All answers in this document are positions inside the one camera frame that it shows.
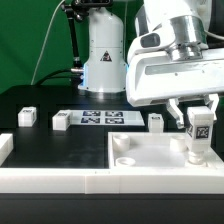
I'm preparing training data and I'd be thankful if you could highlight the black cable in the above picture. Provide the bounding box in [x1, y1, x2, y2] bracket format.
[34, 68, 84, 87]

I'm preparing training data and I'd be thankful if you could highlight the white square tabletop tray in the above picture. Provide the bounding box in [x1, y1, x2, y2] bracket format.
[107, 131, 218, 169]

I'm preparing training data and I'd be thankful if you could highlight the white marker sheet with tags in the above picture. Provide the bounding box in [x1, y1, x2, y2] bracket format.
[71, 110, 144, 126]

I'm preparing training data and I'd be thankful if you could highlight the white cable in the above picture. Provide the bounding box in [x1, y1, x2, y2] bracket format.
[30, 0, 65, 86]

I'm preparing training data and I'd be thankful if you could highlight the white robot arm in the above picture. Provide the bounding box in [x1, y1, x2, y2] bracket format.
[79, 0, 224, 128]

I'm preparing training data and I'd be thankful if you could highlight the white U-shaped fence wall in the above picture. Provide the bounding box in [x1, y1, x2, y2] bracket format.
[0, 134, 224, 194]

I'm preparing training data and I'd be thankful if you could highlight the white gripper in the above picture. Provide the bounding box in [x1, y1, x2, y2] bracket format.
[125, 23, 224, 130]

